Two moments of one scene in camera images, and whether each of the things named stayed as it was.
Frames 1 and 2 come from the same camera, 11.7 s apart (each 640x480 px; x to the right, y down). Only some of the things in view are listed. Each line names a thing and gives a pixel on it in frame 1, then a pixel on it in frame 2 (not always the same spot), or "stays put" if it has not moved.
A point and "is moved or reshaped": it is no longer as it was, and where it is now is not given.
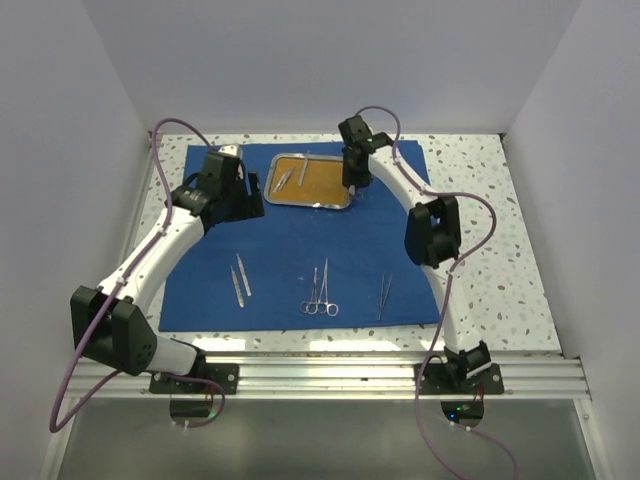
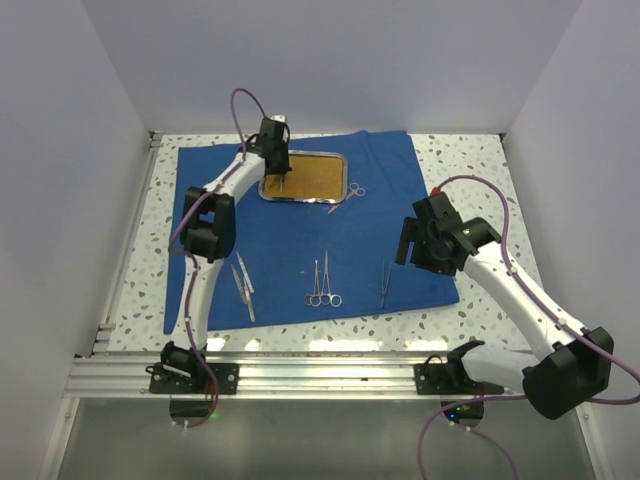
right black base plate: x=436 y=379 stays put
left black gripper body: x=236 y=197 → x=283 y=164
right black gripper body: x=354 y=175 → x=425 y=255
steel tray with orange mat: x=307 y=179 stays put
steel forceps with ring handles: x=324 y=306 is moved or reshaped
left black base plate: x=225 y=374 stays put
